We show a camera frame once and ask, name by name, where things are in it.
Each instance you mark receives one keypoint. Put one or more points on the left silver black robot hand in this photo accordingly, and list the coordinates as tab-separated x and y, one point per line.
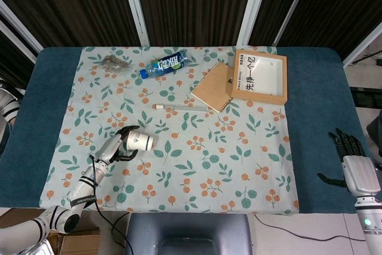
109	150

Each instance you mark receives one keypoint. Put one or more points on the clear plastic bag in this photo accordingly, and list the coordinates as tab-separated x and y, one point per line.
115	62

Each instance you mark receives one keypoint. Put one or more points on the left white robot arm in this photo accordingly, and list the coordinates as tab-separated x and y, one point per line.
83	189

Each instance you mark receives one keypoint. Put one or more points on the teal table cover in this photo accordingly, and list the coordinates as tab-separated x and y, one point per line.
313	102

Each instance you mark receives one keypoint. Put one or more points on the blue plastic drink bottle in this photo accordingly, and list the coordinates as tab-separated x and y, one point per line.
164	65

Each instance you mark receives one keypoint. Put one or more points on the white banded robot segment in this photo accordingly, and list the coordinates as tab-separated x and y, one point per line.
9	105

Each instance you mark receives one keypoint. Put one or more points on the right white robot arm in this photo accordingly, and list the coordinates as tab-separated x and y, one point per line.
368	222

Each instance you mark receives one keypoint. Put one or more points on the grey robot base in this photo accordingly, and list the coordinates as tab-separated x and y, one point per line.
191	234

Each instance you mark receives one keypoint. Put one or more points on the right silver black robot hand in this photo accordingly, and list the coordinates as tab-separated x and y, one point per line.
359	174

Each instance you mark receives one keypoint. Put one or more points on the cardboard box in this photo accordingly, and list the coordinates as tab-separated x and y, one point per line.
80	243

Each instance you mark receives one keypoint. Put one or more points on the clear tube with white cap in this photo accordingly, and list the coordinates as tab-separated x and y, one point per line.
182	107

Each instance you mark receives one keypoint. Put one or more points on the white paper cup blue logo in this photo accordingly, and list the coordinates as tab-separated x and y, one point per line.
141	142

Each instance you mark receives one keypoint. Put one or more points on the white partition post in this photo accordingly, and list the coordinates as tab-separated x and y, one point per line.
135	7
294	4
21	23
252	7
18	42
361	46

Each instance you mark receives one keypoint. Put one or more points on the wooden shadow box frame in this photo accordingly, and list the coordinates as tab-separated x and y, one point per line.
262	76

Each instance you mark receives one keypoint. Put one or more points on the brown spiral notebook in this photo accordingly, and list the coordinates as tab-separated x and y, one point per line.
212	87

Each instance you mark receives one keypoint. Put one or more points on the floral leaf and berry tablecloth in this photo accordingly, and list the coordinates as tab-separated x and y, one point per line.
209	135

